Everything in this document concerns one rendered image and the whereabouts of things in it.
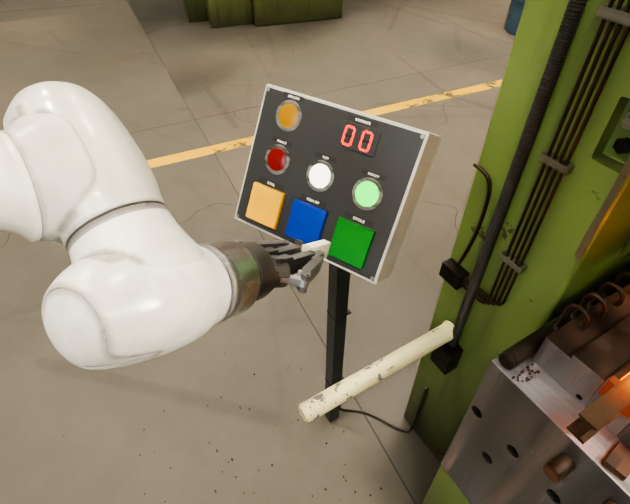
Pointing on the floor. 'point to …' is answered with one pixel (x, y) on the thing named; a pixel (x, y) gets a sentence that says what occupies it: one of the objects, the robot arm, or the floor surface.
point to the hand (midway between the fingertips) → (314, 252)
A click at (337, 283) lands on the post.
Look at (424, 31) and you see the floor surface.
